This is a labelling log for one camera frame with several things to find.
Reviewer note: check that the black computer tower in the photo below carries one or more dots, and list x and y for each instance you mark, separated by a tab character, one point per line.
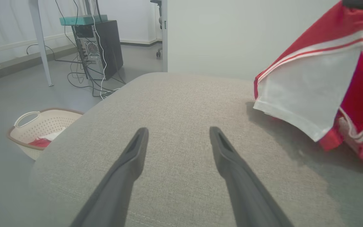
109	44

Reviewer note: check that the white partition panel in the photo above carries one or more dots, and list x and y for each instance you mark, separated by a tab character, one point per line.
232	34

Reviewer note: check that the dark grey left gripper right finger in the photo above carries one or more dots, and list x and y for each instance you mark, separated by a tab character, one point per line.
244	189

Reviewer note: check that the white cloth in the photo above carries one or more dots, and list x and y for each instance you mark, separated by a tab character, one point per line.
54	135

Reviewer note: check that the grey partition post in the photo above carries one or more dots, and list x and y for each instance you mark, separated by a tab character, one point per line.
164	37

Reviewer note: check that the red and white basketball jersey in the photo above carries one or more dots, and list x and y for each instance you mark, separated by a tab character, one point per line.
314	82

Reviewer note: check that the beige perforated laundry basket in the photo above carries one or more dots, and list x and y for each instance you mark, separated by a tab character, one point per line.
49	121

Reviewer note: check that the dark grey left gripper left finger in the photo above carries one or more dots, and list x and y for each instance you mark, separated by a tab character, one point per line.
118	183

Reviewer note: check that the white table leg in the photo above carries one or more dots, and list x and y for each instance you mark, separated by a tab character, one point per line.
41	44

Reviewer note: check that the dark office chair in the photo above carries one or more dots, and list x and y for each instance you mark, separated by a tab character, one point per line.
159	52

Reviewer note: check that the teal flat network box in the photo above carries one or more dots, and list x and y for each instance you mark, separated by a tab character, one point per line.
80	20

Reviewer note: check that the red cloth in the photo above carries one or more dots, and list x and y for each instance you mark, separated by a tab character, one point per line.
39	142

